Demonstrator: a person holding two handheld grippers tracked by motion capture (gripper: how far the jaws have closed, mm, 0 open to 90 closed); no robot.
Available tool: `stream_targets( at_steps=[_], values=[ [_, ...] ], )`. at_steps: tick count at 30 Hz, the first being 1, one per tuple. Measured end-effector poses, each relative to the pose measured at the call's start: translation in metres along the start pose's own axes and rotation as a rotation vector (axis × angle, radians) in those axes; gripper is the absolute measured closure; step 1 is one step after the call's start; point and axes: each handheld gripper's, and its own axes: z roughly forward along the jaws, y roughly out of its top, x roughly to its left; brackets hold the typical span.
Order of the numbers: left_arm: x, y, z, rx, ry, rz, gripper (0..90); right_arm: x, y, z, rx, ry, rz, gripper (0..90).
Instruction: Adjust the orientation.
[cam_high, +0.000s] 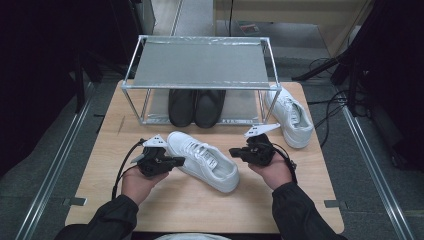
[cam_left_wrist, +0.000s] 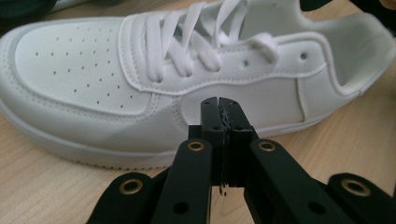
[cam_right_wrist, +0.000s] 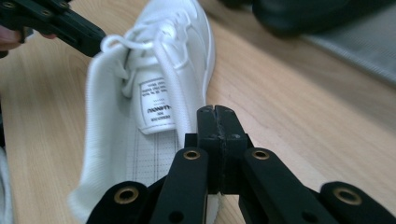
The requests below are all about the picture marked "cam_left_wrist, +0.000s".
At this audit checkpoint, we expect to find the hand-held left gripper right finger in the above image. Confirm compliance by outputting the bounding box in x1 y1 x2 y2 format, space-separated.
219 97 260 189

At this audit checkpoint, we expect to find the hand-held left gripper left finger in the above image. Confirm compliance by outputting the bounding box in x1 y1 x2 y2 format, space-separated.
200 96 227 188

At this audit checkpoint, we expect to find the white sneaker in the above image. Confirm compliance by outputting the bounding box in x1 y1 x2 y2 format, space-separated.
0 0 396 171

